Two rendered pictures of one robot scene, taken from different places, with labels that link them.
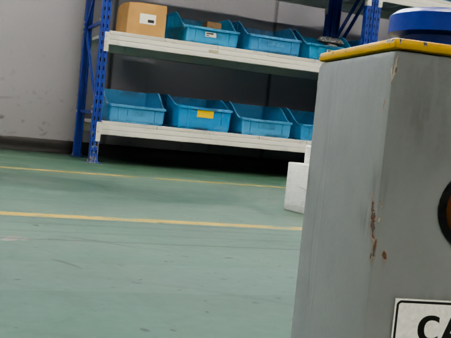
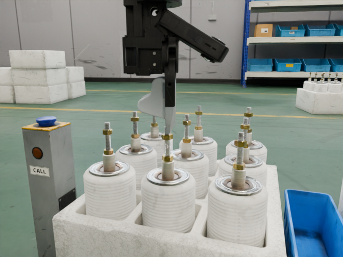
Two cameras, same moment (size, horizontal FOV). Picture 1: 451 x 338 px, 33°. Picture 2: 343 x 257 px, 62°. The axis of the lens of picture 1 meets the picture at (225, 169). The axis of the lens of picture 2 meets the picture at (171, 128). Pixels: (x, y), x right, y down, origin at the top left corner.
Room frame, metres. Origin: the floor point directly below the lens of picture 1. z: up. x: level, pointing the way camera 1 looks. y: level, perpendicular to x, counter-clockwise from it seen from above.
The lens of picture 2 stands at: (-0.09, -0.61, 0.45)
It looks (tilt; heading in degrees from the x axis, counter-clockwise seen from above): 14 degrees down; 31
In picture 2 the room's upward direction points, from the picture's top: straight up
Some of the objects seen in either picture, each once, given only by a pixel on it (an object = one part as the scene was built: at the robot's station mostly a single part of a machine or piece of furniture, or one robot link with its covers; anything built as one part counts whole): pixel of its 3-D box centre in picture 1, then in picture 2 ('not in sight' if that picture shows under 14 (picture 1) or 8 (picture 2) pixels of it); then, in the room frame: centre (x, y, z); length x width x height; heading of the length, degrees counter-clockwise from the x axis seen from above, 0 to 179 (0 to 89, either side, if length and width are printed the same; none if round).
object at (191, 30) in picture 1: (200, 31); (289, 31); (5.08, 0.25, 0.90); 0.50 x 0.38 x 0.21; 23
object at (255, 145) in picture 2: not in sight; (246, 144); (0.57, -0.43, 0.25); 0.08 x 0.08 x 0.01
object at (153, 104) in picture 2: not in sight; (156, 106); (0.28, -0.36, 0.38); 0.06 x 0.03 x 0.09; 119
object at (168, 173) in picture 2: not in sight; (168, 169); (0.31, -0.37, 0.26); 0.02 x 0.02 x 0.03
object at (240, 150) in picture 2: not in sight; (239, 155); (0.34, -0.48, 0.30); 0.01 x 0.01 x 0.08
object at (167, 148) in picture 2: not in sight; (167, 148); (0.31, -0.37, 0.30); 0.01 x 0.01 x 0.08
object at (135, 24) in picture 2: not in sight; (154, 37); (0.30, -0.35, 0.48); 0.09 x 0.08 x 0.12; 119
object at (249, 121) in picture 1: (252, 119); (313, 65); (5.21, -0.15, 0.36); 0.50 x 0.38 x 0.21; 22
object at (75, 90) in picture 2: not in sight; (64, 89); (2.25, 2.36, 0.09); 0.39 x 0.39 x 0.18; 24
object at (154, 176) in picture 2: not in sight; (168, 176); (0.31, -0.37, 0.25); 0.08 x 0.08 x 0.01
